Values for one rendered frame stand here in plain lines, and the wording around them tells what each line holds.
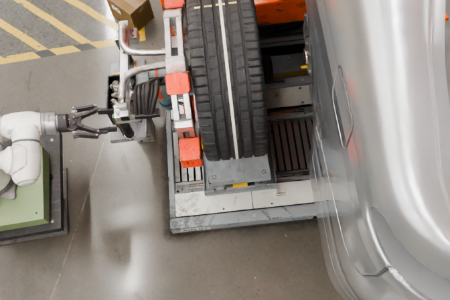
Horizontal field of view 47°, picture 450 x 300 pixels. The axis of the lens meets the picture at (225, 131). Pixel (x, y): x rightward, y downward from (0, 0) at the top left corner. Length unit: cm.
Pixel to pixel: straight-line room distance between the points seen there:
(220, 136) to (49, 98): 162
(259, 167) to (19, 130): 110
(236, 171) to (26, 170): 98
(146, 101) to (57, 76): 152
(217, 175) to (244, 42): 95
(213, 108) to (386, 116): 80
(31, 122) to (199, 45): 77
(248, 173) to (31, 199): 100
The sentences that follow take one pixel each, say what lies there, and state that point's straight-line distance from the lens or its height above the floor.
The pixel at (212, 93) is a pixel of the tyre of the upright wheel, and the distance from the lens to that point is 169.
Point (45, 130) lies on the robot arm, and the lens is 214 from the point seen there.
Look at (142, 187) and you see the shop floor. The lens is 278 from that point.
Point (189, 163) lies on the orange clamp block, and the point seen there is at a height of 86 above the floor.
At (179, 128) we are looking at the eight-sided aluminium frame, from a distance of 180.
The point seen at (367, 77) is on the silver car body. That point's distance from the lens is 108.
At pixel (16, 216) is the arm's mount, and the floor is 37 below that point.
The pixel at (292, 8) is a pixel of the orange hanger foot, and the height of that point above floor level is 62.
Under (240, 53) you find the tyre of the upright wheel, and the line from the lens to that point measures 169.
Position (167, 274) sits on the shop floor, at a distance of 263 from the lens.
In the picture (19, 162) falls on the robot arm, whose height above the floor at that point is 82.
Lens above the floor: 254
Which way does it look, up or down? 63 degrees down
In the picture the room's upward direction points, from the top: 8 degrees counter-clockwise
